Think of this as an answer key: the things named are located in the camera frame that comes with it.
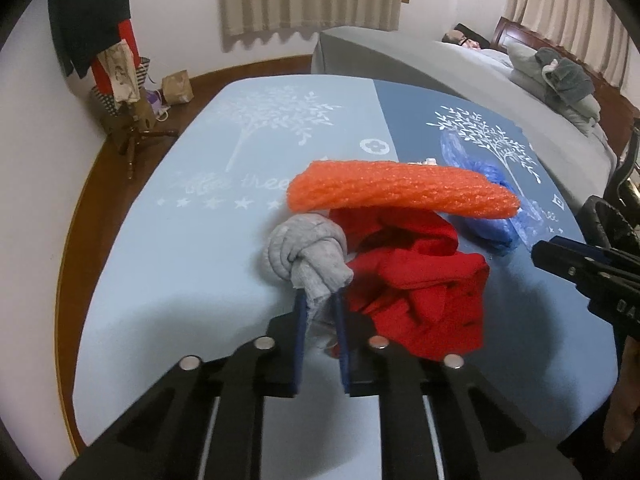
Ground dark cushion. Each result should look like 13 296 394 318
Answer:
452 23 493 50

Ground orange foam net sleeve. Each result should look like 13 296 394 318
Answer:
286 159 521 220

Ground blue plastic bag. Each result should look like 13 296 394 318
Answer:
440 132 543 257

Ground narrow beige curtain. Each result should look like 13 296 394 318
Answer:
502 0 633 91

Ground black metal chair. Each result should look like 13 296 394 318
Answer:
602 117 640 206

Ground red cloth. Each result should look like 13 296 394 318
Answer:
327 207 491 361

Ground grey knotted cloth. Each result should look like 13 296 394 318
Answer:
266 212 355 358

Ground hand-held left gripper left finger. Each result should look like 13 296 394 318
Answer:
60 290 308 480

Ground dark grey garment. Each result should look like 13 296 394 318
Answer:
535 47 596 106

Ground dark wooden headboard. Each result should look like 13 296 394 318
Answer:
492 16 640 131

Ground bin with black liner bag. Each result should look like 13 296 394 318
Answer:
575 195 640 253

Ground red hanging garment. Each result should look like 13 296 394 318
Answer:
90 20 138 96

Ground bed with grey sheet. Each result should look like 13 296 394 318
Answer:
310 25 621 191

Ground purple and white item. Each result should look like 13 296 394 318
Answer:
142 89 168 122

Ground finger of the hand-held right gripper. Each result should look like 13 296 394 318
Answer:
531 237 640 292

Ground black jacket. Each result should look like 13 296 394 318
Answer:
47 0 133 78

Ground brown paper bag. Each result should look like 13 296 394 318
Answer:
161 71 194 106

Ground grey pillows and towel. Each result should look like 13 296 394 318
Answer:
507 41 603 133

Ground pink plush toy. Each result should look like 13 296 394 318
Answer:
442 30 483 51

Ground striped tote bag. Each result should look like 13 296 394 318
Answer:
90 57 153 118

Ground person's right hand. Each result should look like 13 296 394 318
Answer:
602 335 638 453

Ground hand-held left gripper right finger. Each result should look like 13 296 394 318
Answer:
332 290 583 480

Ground beige printed cloth bag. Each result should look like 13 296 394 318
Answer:
97 40 142 106

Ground blue tree-print tablecloth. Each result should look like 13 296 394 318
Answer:
72 74 621 480

